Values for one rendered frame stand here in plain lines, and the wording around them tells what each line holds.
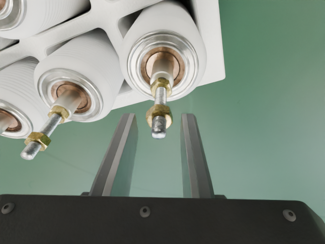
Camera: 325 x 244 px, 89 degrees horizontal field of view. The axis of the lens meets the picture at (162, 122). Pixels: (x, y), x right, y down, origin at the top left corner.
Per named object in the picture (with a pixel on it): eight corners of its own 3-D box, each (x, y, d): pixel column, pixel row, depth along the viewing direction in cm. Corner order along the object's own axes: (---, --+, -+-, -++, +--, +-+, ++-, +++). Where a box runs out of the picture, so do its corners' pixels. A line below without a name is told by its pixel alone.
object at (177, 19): (196, 43, 33) (215, 92, 19) (152, 59, 35) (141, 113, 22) (183, -16, 27) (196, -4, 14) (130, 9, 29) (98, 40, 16)
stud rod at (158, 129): (162, 84, 17) (158, 142, 11) (155, 78, 16) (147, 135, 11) (169, 78, 16) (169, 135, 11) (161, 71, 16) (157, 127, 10)
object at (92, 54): (87, 64, 36) (39, 117, 23) (84, 14, 30) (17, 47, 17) (131, 74, 38) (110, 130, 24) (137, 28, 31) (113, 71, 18)
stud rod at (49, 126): (63, 106, 20) (21, 159, 14) (62, 99, 19) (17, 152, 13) (72, 108, 20) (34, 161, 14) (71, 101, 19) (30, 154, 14)
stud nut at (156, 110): (159, 126, 13) (158, 134, 12) (142, 114, 12) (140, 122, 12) (177, 112, 12) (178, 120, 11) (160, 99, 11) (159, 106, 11)
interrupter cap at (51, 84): (47, 112, 23) (44, 115, 22) (32, 59, 18) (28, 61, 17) (103, 123, 24) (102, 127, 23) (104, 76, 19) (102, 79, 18)
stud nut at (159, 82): (161, 99, 16) (160, 104, 15) (147, 87, 15) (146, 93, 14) (175, 85, 15) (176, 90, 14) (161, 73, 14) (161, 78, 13)
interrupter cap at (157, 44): (204, 86, 19) (205, 89, 19) (145, 104, 21) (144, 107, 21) (187, 14, 15) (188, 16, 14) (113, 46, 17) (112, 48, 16)
